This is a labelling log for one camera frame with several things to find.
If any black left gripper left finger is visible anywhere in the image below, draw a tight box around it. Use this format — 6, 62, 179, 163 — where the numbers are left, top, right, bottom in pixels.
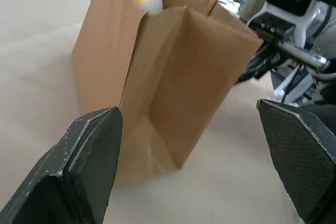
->
0, 106, 124, 224

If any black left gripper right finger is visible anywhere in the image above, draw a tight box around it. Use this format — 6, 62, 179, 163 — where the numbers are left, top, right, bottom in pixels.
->
256, 99, 336, 224

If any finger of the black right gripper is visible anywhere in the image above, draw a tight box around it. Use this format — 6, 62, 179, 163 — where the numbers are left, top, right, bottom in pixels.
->
234, 45, 283, 86

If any brown paper bag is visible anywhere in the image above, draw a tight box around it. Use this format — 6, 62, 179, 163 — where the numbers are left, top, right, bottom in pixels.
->
71, 0, 265, 186

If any silver robot body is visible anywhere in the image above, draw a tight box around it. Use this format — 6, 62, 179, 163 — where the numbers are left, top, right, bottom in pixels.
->
270, 65, 336, 116

